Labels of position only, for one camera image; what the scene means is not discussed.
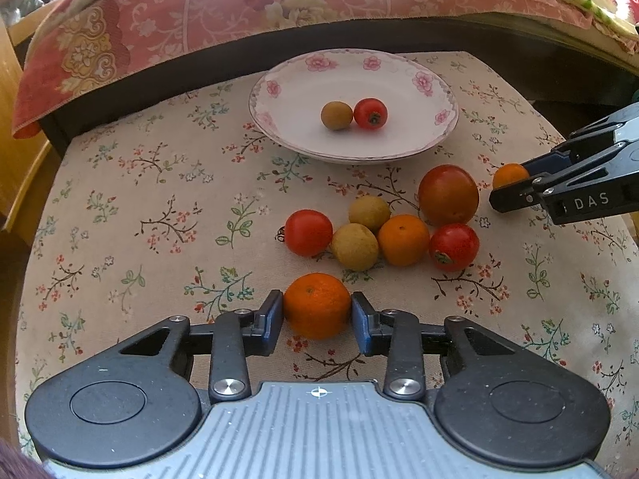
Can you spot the green yellow floral quilt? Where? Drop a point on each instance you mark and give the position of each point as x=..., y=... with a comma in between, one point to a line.
x=599, y=0

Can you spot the purple fuzzy cloth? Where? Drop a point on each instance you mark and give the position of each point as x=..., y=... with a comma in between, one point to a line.
x=17, y=464

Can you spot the white floral plate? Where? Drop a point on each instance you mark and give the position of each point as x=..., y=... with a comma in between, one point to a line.
x=389, y=124

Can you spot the small red tomato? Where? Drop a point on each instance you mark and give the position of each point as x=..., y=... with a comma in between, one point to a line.
x=454, y=247
x=370, y=112
x=308, y=232

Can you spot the yellow wooden furniture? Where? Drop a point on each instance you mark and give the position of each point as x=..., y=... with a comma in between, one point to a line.
x=15, y=110

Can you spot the brown longan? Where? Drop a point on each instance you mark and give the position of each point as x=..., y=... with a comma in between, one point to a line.
x=369, y=212
x=337, y=115
x=354, y=247

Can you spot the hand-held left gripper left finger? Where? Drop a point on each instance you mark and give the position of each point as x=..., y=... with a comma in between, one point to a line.
x=274, y=322

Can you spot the dark wooden bed frame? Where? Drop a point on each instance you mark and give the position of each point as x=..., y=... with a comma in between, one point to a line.
x=150, y=80

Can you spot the pink floral blanket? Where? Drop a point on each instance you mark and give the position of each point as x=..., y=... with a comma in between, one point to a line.
x=199, y=0

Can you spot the large red tomato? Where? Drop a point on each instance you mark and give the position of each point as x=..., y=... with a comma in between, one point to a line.
x=448, y=194

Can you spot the mandarin orange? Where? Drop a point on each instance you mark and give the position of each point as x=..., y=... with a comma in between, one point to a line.
x=403, y=240
x=506, y=175
x=317, y=304

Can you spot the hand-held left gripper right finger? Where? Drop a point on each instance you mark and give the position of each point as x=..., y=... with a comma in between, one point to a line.
x=360, y=324

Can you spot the floral tablecloth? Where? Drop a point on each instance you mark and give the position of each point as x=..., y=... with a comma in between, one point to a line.
x=150, y=209

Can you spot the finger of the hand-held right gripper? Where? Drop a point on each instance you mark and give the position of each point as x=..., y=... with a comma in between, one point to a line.
x=514, y=197
x=546, y=163

